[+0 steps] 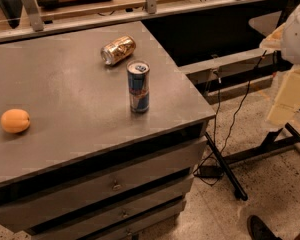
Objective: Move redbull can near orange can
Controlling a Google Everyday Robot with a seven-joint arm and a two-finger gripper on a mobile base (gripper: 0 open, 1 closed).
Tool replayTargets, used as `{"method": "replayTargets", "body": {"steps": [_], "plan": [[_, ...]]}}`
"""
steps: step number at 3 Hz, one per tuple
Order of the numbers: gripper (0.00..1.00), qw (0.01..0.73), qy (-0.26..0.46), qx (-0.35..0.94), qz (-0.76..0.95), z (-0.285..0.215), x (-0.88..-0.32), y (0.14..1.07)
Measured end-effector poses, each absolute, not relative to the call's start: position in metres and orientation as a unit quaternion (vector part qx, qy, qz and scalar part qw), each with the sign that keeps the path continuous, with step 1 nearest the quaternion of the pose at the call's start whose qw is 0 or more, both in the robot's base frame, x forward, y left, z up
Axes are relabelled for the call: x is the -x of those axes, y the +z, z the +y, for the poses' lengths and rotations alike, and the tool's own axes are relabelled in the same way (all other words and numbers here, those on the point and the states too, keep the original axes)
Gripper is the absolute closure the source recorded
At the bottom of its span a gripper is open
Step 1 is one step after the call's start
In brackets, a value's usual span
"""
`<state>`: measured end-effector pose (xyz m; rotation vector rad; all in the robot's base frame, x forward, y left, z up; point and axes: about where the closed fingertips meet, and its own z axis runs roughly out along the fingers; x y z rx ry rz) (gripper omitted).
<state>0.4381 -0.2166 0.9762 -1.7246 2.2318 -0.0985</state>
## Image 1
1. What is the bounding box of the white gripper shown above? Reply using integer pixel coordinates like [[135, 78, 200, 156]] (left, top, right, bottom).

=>
[[259, 4, 300, 127]]

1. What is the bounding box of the blue silver redbull can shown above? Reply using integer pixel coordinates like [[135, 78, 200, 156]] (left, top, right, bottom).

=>
[[126, 60, 150, 113]]

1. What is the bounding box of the orange gold soda can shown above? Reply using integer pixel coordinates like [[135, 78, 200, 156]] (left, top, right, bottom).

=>
[[100, 35, 136, 66]]

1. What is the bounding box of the black power adapter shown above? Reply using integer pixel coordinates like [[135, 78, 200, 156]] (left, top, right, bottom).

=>
[[197, 166, 223, 178]]

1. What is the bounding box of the black shoe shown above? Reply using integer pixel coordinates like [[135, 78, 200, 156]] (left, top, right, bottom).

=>
[[247, 215, 282, 240]]

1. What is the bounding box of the grey drawer cabinet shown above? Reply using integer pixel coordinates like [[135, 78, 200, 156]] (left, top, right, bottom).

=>
[[0, 22, 214, 240]]

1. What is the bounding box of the wooden shelf with metal brackets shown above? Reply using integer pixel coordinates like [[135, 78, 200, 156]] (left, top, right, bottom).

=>
[[0, 0, 267, 44]]

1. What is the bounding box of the orange fruit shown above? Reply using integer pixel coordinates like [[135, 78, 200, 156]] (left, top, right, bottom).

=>
[[0, 109, 30, 133]]

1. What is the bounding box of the black metal table frame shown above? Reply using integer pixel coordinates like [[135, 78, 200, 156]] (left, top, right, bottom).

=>
[[195, 123, 300, 201]]

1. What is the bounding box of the black power cable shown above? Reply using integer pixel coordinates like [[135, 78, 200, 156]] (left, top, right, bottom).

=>
[[193, 49, 268, 187]]

